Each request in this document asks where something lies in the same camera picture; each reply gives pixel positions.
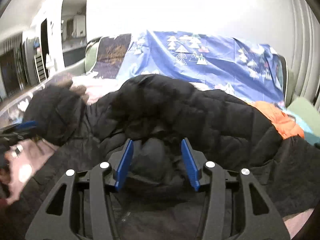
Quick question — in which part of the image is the black puffer jacket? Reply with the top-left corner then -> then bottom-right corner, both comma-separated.
1,75 -> 319,239

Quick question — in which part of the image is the green cushion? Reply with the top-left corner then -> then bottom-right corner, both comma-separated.
287,97 -> 319,148

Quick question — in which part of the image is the white small shelf rack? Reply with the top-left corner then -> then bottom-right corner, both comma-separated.
34,54 -> 48,83

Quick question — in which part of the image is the dark landscape-print blanket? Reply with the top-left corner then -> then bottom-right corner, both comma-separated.
92,34 -> 131,79

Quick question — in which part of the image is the blue tree-print sheet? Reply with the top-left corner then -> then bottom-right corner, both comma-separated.
116,30 -> 285,105

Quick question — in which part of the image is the pink polka-dot bed sheet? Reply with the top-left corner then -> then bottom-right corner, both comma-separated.
1,76 -> 121,205

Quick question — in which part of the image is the orange puffer jacket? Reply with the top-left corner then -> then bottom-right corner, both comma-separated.
249,101 -> 304,139

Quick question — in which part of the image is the brown fleece garment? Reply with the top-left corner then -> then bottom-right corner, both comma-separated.
57,79 -> 89,103

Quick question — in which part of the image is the grey curtain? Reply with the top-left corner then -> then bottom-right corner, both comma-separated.
290,0 -> 319,111

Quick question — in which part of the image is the dark refrigerator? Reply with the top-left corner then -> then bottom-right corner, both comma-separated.
22,37 -> 39,86

